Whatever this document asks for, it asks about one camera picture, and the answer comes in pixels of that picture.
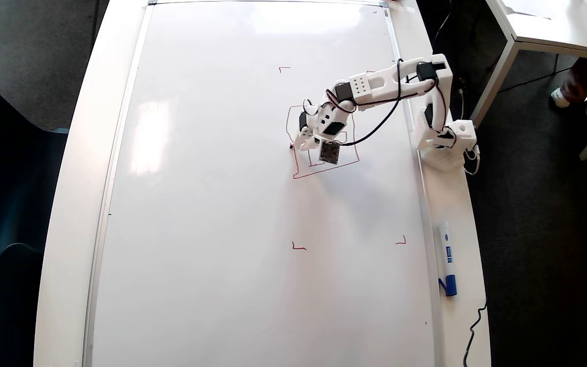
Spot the white side table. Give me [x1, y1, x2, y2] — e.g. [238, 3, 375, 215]
[485, 0, 587, 161]

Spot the black camera cable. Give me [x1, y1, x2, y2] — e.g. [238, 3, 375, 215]
[339, 57, 404, 147]

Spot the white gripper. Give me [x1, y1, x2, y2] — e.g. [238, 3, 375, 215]
[293, 104, 351, 152]

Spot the small dark blue chair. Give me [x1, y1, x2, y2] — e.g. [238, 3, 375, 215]
[0, 244, 44, 367]

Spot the white whiteboard with metal frame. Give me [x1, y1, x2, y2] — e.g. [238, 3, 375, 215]
[82, 0, 444, 367]

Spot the small wrist camera board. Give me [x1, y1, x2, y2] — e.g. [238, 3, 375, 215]
[319, 140, 341, 165]

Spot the blue and white marker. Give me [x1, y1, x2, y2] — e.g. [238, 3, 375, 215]
[437, 219, 458, 298]

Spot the black power cable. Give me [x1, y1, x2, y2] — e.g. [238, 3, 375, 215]
[463, 301, 488, 367]

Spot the white base cable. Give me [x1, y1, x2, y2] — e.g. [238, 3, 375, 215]
[463, 144, 481, 176]

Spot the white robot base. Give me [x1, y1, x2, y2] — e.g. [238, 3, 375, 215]
[416, 120, 477, 172]

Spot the thin black floor cable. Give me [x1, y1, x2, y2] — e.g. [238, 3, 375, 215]
[497, 66, 573, 93]

